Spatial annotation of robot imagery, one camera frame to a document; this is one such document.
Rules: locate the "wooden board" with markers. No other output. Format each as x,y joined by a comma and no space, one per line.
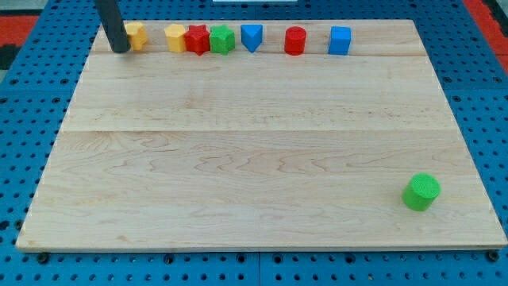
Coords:
174,152

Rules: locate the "yellow pentagon block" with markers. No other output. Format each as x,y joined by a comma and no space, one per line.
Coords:
174,34

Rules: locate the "yellow heart block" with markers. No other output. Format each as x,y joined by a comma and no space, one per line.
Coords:
136,35

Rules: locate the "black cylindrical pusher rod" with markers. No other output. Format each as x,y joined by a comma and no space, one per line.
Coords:
112,22

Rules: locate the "blue cube block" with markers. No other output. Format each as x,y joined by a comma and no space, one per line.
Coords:
340,39

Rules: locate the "red cylinder block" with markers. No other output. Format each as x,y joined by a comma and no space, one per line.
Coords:
295,41

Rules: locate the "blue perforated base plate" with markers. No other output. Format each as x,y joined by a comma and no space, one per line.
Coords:
35,92

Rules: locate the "blue triangle block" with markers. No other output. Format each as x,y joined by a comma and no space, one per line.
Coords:
251,36

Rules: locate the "green cylinder block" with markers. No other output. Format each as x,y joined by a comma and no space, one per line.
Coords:
421,191

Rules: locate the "green star block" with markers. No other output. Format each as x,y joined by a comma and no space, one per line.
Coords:
222,39

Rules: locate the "red star block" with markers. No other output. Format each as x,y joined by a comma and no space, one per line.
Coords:
197,39

